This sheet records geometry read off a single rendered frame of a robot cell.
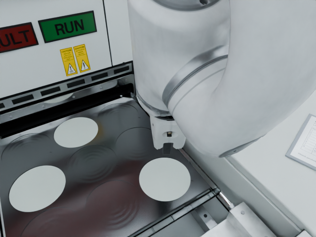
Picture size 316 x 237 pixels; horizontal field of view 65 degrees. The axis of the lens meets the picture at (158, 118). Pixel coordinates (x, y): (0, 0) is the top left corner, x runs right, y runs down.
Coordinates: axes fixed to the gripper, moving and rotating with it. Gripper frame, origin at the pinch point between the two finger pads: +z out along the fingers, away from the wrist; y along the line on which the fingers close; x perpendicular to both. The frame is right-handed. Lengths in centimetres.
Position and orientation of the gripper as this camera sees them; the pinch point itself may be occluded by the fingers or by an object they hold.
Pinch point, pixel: (162, 133)
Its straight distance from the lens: 46.5
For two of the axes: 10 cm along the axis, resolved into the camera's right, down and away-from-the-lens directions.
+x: -10.0, 0.5, -0.6
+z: -0.3, 4.0, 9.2
